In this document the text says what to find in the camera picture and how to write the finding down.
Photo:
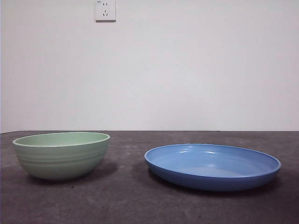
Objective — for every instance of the white wall socket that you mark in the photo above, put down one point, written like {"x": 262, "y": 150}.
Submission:
{"x": 105, "y": 11}

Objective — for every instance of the green ribbed bowl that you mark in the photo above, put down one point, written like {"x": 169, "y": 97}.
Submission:
{"x": 60, "y": 163}

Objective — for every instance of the blue round plate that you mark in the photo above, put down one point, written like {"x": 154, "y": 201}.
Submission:
{"x": 210, "y": 182}

